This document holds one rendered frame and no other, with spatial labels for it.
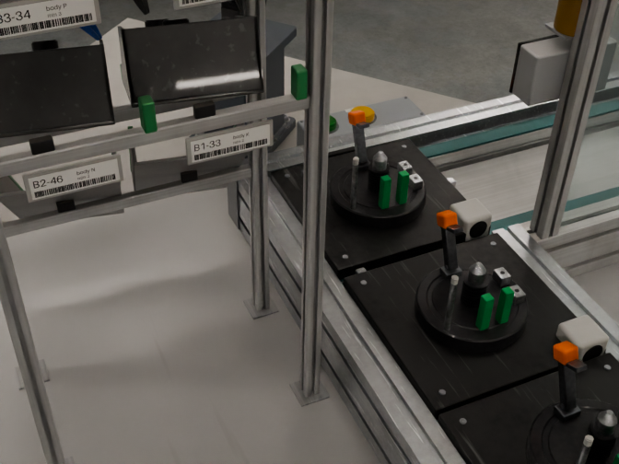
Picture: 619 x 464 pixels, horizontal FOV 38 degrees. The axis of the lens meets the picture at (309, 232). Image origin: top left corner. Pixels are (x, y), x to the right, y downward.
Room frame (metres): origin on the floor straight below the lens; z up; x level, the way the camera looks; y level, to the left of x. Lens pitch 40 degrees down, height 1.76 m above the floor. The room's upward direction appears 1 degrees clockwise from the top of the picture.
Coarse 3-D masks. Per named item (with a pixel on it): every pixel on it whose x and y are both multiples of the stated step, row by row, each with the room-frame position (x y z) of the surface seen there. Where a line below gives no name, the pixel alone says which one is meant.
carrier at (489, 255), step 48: (480, 240) 0.94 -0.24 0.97; (384, 288) 0.84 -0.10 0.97; (432, 288) 0.82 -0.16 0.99; (480, 288) 0.79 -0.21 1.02; (528, 288) 0.85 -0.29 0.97; (384, 336) 0.76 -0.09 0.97; (432, 336) 0.76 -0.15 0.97; (480, 336) 0.74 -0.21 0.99; (528, 336) 0.76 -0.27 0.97; (576, 336) 0.74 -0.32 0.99; (432, 384) 0.68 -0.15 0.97; (480, 384) 0.68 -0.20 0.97
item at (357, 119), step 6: (348, 114) 1.11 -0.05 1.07; (354, 114) 1.09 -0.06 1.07; (360, 114) 1.10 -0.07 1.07; (354, 120) 1.09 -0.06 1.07; (360, 120) 1.09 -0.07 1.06; (354, 126) 1.09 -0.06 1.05; (360, 126) 1.08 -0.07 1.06; (366, 126) 1.08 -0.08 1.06; (354, 132) 1.09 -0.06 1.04; (360, 132) 1.09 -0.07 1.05; (354, 138) 1.09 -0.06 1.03; (360, 138) 1.09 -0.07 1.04; (360, 144) 1.08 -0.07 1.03; (360, 150) 1.08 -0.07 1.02; (366, 150) 1.08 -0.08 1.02; (360, 156) 1.08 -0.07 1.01; (366, 156) 1.08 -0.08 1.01; (360, 162) 1.07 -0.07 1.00
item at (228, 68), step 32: (128, 32) 0.76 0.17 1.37; (160, 32) 0.77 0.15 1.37; (192, 32) 0.77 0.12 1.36; (224, 32) 0.78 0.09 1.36; (256, 32) 0.79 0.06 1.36; (128, 64) 0.75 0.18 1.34; (160, 64) 0.75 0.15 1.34; (192, 64) 0.76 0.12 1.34; (224, 64) 0.77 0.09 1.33; (256, 64) 0.77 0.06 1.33; (128, 96) 0.79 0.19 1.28; (160, 96) 0.74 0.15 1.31; (192, 96) 0.75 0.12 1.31; (224, 96) 0.75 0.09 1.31
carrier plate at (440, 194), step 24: (408, 144) 1.17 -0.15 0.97; (288, 168) 1.10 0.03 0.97; (336, 168) 1.10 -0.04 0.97; (432, 168) 1.11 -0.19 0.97; (288, 192) 1.04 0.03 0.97; (432, 192) 1.05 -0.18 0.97; (456, 192) 1.05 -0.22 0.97; (336, 216) 0.99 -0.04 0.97; (432, 216) 0.99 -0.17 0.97; (336, 240) 0.93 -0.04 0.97; (360, 240) 0.94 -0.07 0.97; (384, 240) 0.94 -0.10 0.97; (408, 240) 0.94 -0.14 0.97; (432, 240) 0.94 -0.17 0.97; (456, 240) 0.95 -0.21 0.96; (336, 264) 0.88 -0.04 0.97; (360, 264) 0.89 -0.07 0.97; (384, 264) 0.90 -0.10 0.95
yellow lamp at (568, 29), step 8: (560, 0) 1.00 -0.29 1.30; (568, 0) 0.99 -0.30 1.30; (576, 0) 0.98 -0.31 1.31; (560, 8) 1.00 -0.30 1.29; (568, 8) 0.99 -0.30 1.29; (576, 8) 0.98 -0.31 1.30; (560, 16) 1.00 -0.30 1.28; (568, 16) 0.99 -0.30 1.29; (576, 16) 0.98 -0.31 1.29; (560, 24) 0.99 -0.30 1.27; (568, 24) 0.99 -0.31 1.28; (576, 24) 0.98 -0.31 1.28; (560, 32) 0.99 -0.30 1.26; (568, 32) 0.98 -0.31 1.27
